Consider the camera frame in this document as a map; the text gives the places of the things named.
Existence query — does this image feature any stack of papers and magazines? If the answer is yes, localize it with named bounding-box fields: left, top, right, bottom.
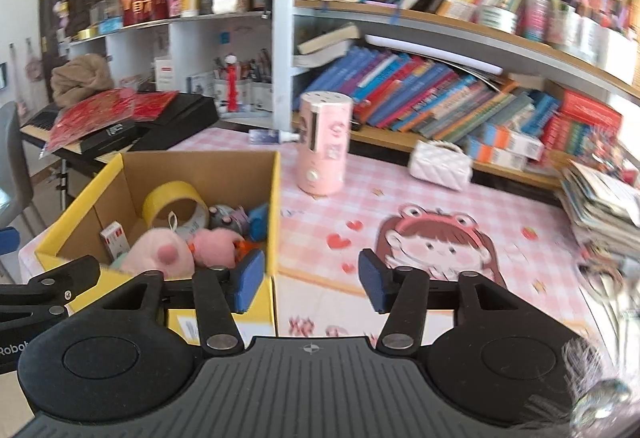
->
left=555, top=161, right=640, bottom=259

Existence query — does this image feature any colourful ornament headdress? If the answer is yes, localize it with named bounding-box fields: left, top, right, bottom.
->
left=590, top=128, right=636, bottom=169

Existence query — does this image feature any small red paper decoration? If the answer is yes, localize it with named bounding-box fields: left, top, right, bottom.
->
left=132, top=91, right=180, bottom=121

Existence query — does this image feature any pink chick plush toy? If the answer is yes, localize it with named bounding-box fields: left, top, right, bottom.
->
left=191, top=228, right=251, bottom=269

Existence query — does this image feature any white tape roll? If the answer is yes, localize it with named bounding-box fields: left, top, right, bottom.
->
left=480, top=4, right=518, bottom=35

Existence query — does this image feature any thick red book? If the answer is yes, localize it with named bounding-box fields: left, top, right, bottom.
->
left=557, top=88, right=623, bottom=131

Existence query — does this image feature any white red card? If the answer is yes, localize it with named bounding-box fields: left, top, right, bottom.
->
left=153, top=57, right=176, bottom=92

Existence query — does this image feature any pink checked printed tablecloth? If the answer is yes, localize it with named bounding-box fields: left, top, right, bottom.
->
left=170, top=125, right=616, bottom=354

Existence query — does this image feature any red tassel ornament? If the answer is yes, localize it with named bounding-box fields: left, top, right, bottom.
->
left=225, top=54, right=241, bottom=111

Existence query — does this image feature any white paper roll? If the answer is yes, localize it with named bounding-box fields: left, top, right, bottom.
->
left=365, top=34, right=503, bottom=74

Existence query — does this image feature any black electronic keyboard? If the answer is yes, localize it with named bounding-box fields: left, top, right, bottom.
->
left=20, top=92, right=219, bottom=159

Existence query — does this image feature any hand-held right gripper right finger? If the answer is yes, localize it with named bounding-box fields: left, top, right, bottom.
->
left=357, top=248, right=507, bottom=353

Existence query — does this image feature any yellow tape roll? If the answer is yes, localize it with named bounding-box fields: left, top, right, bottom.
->
left=141, top=181, right=210, bottom=239

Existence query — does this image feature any orange white box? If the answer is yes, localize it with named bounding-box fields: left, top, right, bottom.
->
left=467, top=138, right=528, bottom=171
left=480, top=123, right=545, bottom=160

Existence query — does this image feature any lying thick book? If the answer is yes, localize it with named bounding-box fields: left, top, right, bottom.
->
left=296, top=23, right=361, bottom=55
left=294, top=38, right=351, bottom=69

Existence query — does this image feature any small red white box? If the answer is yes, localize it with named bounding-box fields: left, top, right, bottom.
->
left=99, top=219, right=132, bottom=260

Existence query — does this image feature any white tube bottle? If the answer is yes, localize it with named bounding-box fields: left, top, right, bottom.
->
left=248, top=128, right=301, bottom=144

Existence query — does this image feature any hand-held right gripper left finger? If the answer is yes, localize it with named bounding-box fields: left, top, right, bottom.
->
left=117, top=248, right=266, bottom=353

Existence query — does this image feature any clear plastic container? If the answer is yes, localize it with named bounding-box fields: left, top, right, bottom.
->
left=90, top=0, right=123, bottom=22

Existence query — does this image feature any white bookshelf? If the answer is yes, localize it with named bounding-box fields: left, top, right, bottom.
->
left=67, top=0, right=640, bottom=191

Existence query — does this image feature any grey chair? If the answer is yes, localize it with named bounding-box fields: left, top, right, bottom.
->
left=0, top=101, right=46, bottom=239

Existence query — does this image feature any patterned tube bottle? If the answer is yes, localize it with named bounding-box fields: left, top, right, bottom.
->
left=522, top=0, right=551, bottom=42

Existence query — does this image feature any grey toy car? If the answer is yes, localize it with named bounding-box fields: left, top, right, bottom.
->
left=207, top=204, right=249, bottom=235

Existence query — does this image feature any black keyboard stand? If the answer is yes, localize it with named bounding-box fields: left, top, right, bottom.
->
left=57, top=158, right=71, bottom=209

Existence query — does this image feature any pink pig plush toy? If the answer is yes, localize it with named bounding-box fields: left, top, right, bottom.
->
left=120, top=227, right=196, bottom=276

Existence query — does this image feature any small blue plastic object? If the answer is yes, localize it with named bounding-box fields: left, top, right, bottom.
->
left=248, top=202, right=271, bottom=240

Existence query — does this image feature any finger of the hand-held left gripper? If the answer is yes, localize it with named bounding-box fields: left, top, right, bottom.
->
left=0, top=227, right=22, bottom=260
left=0, top=255, right=101, bottom=314

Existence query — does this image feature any white quilted purse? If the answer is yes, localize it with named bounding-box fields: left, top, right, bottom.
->
left=407, top=139, right=473, bottom=191

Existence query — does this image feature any yellow cardboard box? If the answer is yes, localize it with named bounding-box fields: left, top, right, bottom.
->
left=34, top=151, right=282, bottom=349

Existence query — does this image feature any beige cloth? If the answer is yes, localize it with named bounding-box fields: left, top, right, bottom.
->
left=51, top=53, right=115, bottom=109

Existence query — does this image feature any pink hanging bag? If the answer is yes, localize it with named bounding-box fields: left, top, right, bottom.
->
left=22, top=38, right=43, bottom=82

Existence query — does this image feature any pink humidifier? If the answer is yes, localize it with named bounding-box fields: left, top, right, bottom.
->
left=296, top=91, right=355, bottom=196

